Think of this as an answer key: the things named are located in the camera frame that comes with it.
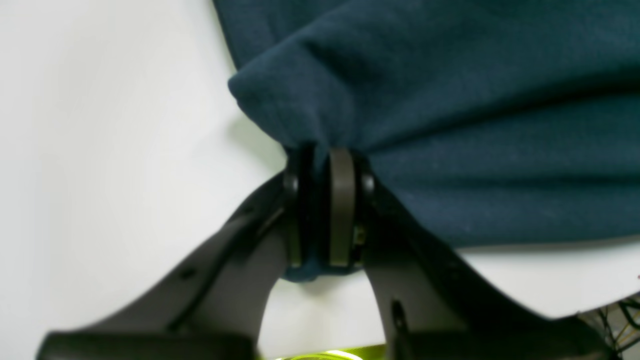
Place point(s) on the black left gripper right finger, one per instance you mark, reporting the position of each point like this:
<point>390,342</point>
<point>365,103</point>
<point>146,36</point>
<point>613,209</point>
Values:
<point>433,304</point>

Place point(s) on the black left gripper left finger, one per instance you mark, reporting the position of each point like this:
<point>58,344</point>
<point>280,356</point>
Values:
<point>211,305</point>

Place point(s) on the dark navy blue T-shirt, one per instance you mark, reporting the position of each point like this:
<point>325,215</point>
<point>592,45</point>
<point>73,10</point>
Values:
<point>493,122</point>

